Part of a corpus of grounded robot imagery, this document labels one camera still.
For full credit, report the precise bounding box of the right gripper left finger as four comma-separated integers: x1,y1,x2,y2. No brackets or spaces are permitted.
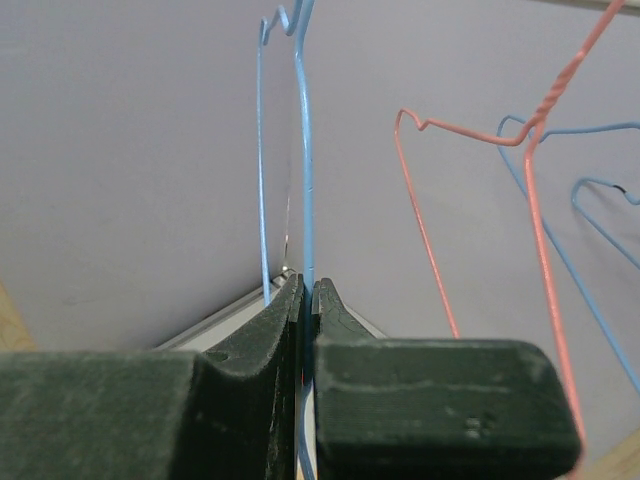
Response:
1,274,305,479

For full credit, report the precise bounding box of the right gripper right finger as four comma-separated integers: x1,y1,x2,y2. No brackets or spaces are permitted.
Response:
312,278,582,479

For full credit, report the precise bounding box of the pink hanger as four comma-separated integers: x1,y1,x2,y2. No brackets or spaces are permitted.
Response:
393,0,629,480

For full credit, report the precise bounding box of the blue hanger checkered shirt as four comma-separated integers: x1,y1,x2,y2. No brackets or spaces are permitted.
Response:
494,114,640,396

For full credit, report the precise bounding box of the blue wire hanger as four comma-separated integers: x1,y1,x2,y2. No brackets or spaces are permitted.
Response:
570,176,639,270

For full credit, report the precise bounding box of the blue hanger yellow shirt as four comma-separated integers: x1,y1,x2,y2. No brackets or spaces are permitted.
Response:
255,0,321,480

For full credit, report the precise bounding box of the wooden clothes rack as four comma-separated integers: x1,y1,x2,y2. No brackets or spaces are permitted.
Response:
0,284,36,352

